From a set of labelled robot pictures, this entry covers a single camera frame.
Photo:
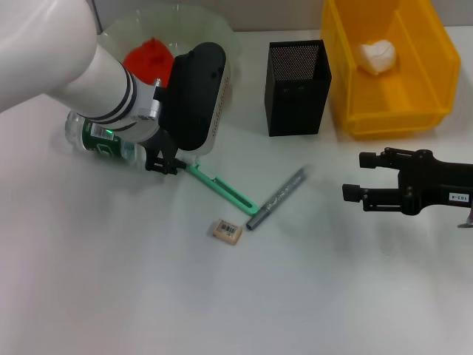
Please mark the white paper ball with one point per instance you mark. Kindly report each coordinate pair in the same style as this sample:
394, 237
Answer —
377, 57

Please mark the grey marker pen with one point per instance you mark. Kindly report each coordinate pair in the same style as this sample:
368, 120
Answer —
277, 197

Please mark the black mesh pen holder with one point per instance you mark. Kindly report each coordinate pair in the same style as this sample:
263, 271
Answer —
295, 107

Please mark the green utility knife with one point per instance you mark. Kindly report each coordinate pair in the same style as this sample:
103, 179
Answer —
225, 190

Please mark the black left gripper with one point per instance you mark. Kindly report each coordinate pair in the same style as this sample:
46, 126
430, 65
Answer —
162, 146

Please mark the beige barcode eraser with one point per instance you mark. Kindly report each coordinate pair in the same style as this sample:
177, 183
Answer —
227, 230

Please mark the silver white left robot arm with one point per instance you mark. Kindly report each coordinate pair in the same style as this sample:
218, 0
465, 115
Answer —
55, 55

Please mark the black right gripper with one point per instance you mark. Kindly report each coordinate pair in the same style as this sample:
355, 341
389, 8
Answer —
428, 185

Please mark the clear green-label water bottle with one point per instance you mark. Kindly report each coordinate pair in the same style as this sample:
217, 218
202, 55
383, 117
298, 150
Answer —
96, 144

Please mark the green glass fruit bowl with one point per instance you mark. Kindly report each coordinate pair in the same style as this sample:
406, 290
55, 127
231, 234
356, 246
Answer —
207, 29

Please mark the yellow plastic bin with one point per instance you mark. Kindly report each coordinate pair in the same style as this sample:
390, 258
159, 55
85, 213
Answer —
395, 100

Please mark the orange fruit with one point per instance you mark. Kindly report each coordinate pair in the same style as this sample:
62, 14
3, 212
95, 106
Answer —
148, 59

